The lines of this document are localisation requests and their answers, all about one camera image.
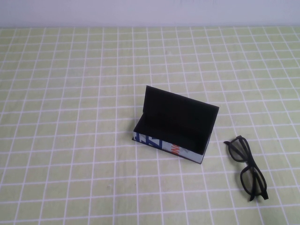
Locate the green checked tablecloth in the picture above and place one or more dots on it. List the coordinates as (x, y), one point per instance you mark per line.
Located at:
(70, 93)

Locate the black framed glasses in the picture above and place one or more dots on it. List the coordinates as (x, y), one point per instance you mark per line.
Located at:
(248, 167)

